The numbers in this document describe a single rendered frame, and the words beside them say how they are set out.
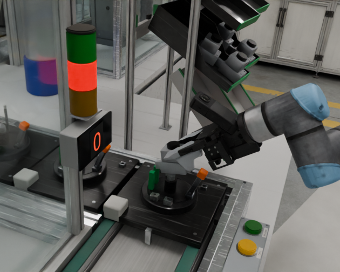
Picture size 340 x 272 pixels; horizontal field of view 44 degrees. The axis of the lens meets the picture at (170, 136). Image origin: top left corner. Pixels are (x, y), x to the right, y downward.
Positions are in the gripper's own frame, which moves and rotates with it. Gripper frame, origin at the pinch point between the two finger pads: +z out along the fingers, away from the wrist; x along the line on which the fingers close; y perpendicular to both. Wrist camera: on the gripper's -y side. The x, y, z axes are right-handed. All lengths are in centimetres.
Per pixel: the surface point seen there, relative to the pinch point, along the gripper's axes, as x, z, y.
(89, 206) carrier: -12.1, 20.2, 1.5
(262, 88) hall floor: 327, 83, 78
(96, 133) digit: -19.2, -0.4, -14.5
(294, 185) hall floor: 167, 42, 108
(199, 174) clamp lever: -1.1, -3.8, 7.9
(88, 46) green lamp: -20.2, -10.2, -28.1
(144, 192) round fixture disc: -4.0, 10.7, 6.3
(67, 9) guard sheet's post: -20.0, -10.4, -34.8
